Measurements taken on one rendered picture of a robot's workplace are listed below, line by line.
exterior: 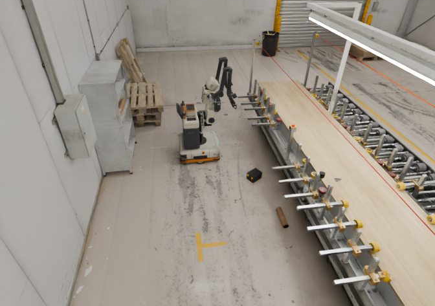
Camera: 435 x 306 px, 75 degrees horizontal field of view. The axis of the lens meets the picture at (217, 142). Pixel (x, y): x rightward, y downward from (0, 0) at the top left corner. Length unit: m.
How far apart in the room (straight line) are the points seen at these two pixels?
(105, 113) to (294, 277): 3.14
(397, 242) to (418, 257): 0.18
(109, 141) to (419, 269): 3.86
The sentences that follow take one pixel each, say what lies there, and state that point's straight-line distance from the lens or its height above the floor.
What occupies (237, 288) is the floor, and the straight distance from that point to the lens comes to 3.45.
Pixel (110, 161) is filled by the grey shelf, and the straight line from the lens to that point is 4.67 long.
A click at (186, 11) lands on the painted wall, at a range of 10.15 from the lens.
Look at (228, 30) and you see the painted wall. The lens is 10.45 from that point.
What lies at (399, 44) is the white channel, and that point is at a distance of 2.65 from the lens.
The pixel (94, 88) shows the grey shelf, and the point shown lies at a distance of 4.07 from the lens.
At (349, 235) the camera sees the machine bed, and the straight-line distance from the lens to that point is 3.24.
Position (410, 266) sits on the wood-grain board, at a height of 0.90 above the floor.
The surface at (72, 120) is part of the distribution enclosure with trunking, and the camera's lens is 3.28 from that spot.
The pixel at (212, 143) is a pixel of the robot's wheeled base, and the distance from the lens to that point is 4.81.
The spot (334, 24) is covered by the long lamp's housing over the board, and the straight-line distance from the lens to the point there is 3.42.
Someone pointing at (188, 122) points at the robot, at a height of 0.80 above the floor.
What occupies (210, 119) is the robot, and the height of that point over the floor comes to 0.75.
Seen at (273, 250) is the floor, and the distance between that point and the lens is 3.76.
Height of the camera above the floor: 3.04
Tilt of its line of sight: 35 degrees down
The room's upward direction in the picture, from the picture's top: 1 degrees clockwise
